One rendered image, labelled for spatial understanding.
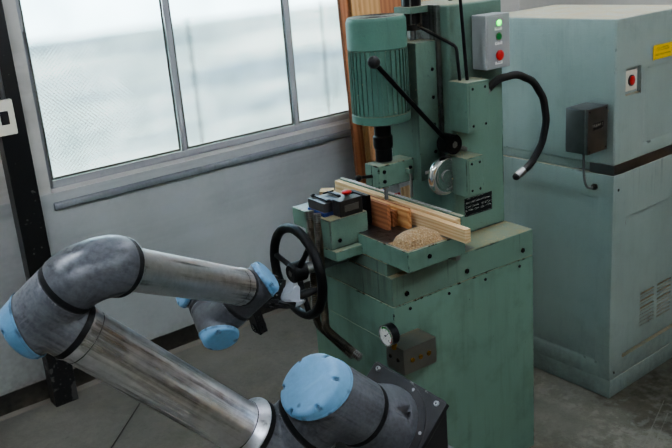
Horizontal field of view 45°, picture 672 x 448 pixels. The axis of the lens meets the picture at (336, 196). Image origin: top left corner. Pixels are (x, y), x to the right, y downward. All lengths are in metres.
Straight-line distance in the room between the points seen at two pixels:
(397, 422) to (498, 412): 1.01
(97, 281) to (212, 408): 0.38
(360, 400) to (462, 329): 0.86
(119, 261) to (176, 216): 2.15
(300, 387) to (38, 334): 0.55
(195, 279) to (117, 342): 0.22
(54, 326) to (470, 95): 1.38
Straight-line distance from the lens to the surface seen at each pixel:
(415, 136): 2.45
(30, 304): 1.51
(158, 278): 1.59
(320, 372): 1.72
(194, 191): 3.65
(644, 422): 3.19
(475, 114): 2.41
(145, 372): 1.60
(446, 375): 2.56
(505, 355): 2.72
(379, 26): 2.30
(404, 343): 2.32
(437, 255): 2.26
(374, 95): 2.33
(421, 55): 2.41
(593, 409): 3.23
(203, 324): 1.98
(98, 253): 1.49
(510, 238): 2.58
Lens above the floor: 1.70
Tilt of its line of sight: 17 degrees down
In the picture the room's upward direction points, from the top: 5 degrees counter-clockwise
